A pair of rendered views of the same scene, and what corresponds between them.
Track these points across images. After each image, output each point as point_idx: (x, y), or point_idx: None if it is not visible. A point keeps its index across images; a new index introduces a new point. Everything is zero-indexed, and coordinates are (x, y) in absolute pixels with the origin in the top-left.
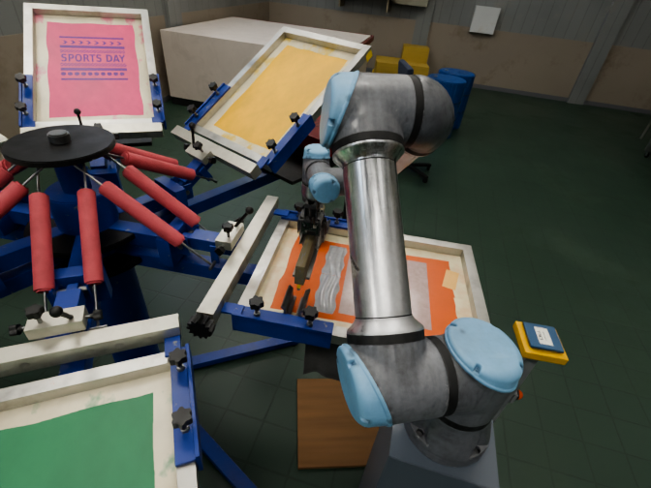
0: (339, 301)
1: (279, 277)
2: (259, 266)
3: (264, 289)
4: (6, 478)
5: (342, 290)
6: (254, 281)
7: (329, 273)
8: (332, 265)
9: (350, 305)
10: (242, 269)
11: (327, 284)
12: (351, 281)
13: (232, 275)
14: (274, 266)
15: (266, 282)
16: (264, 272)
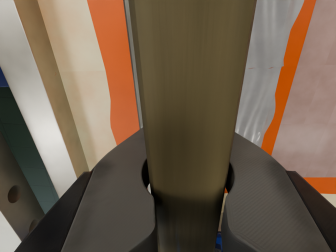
0: (270, 150)
1: (105, 113)
2: (36, 130)
3: (94, 157)
4: None
5: (281, 118)
6: (61, 176)
7: (248, 65)
8: (260, 17)
9: (295, 155)
10: (8, 172)
11: (242, 108)
12: (316, 73)
13: (10, 231)
14: (70, 75)
15: (85, 136)
16: (65, 145)
